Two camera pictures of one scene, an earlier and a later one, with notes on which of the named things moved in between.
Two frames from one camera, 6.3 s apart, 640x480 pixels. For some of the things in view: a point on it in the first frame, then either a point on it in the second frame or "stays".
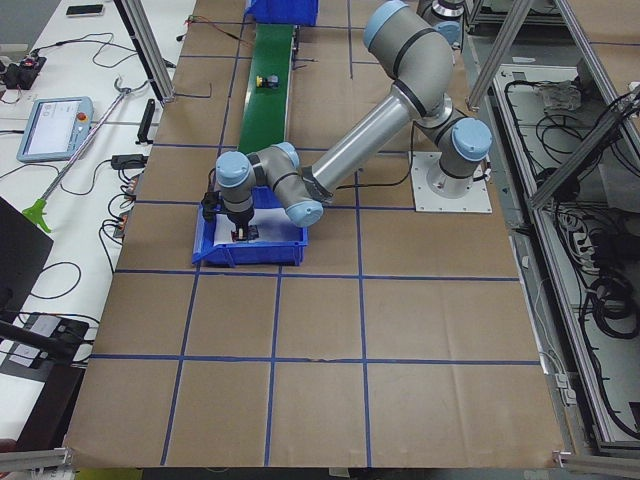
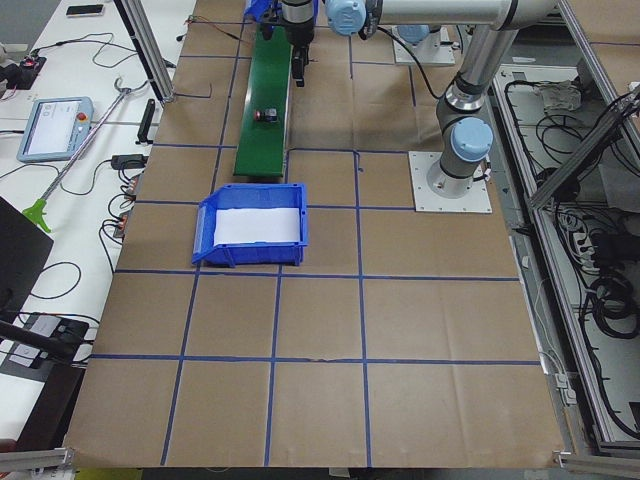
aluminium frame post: [140, 27] stays
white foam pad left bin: [273, 225] stays
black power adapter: [129, 161] stays
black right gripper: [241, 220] to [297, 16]
